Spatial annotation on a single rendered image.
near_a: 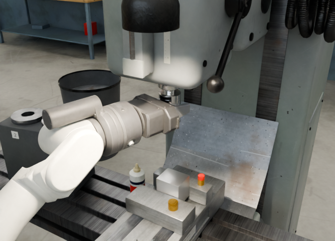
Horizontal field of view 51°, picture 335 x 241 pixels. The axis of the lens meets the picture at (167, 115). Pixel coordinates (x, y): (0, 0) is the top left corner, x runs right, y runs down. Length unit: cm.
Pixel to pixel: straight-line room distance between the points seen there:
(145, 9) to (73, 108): 25
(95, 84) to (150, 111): 238
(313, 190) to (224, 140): 168
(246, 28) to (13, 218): 54
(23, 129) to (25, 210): 45
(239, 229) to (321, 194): 182
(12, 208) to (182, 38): 37
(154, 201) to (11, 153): 46
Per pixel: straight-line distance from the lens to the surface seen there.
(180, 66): 60
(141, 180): 95
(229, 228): 92
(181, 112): 73
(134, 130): 64
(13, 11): 791
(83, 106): 61
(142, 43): 58
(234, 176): 110
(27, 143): 102
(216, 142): 112
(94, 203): 100
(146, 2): 42
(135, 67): 60
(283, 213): 125
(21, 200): 58
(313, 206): 259
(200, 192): 85
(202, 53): 60
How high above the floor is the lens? 154
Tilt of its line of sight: 25 degrees down
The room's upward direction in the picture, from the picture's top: straight up
